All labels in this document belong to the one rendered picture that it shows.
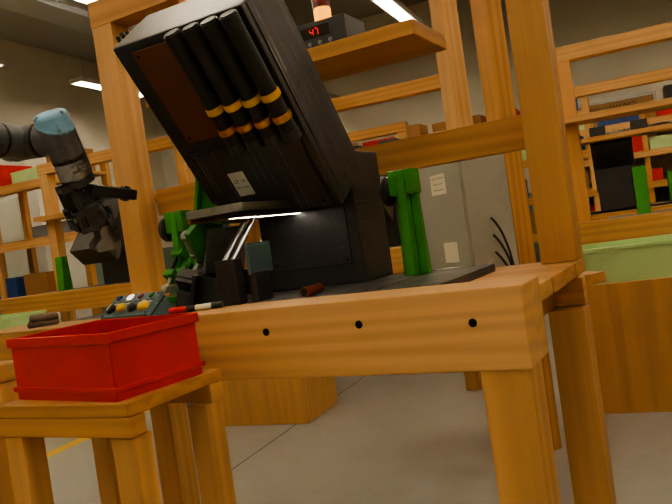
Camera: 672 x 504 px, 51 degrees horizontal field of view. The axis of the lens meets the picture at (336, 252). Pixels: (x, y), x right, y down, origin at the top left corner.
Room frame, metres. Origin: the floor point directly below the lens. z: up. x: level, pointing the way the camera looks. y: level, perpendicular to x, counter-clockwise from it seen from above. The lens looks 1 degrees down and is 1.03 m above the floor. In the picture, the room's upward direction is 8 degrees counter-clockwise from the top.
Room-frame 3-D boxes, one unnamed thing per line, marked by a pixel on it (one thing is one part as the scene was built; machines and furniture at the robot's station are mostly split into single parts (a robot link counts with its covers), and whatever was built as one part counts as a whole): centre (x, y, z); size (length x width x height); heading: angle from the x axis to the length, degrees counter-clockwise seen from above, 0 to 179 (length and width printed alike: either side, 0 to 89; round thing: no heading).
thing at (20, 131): (1.57, 0.66, 1.33); 0.11 x 0.11 x 0.08; 69
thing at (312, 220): (1.95, 0.03, 1.07); 0.30 x 0.18 x 0.34; 62
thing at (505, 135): (2.20, 0.01, 1.23); 1.30 x 0.05 x 0.09; 62
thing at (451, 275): (1.88, 0.19, 0.89); 1.10 x 0.42 x 0.02; 62
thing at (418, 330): (1.63, 0.32, 0.82); 1.50 x 0.14 x 0.15; 62
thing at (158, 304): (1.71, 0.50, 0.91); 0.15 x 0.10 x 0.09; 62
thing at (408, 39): (2.11, 0.06, 1.52); 0.90 x 0.25 x 0.04; 62
